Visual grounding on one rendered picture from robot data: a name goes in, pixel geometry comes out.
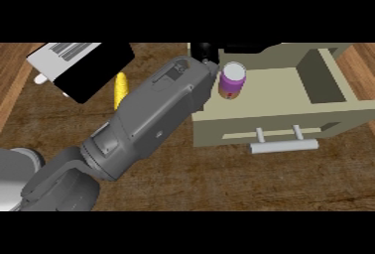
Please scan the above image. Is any purple can with white lid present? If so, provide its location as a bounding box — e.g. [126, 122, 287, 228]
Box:
[217, 61, 248, 100]

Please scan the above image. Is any beige open drawer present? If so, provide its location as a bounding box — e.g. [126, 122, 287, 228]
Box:
[191, 42, 375, 121]

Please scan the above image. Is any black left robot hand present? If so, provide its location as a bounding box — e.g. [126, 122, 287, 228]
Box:
[189, 42, 269, 65]

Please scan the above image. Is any yellow banana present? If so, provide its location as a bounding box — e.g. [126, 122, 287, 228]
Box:
[112, 71, 130, 111]

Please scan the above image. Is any black and white appliance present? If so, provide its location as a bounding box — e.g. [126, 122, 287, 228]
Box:
[25, 42, 136, 104]

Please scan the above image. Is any beige drawer front with handle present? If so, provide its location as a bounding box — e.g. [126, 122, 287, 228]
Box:
[191, 100, 375, 155]

